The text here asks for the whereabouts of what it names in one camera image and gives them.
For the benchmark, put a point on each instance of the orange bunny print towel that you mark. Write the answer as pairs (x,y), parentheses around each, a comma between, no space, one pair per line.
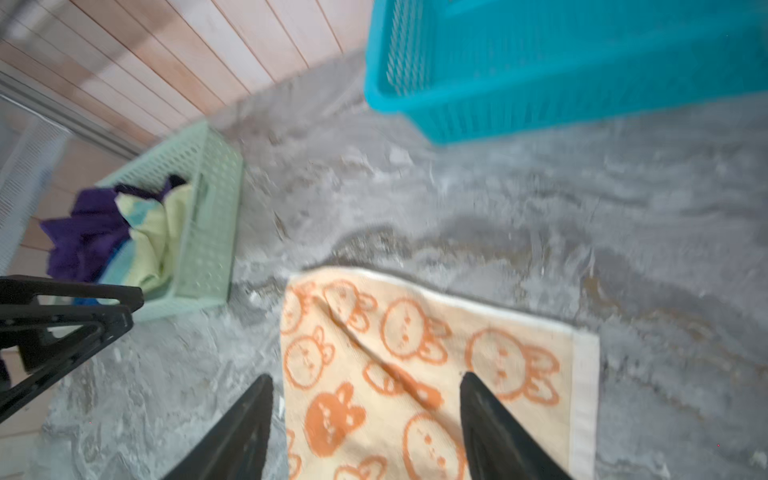
(372,367)

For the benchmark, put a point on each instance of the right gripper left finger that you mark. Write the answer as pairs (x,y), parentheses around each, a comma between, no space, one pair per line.
(236,447)

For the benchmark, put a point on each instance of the white wire mesh shelf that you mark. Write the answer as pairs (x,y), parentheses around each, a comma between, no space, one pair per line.
(31,148)

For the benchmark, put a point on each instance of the blue towel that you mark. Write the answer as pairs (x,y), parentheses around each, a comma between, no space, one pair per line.
(85,302)

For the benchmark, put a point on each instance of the teal plastic basket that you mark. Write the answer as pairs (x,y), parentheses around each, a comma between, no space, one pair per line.
(464,70)

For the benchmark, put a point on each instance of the purple towel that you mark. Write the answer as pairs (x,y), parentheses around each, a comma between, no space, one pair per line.
(87,239)

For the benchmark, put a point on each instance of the yellow teal hippo towel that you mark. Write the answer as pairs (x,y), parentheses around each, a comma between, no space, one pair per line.
(148,258)

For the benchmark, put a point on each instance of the light green plastic basket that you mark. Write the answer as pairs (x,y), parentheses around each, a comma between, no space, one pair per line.
(213,173)

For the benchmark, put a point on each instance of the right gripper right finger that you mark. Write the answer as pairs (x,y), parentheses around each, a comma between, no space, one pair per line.
(497,446)

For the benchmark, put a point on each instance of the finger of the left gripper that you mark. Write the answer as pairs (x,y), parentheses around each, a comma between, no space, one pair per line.
(53,337)

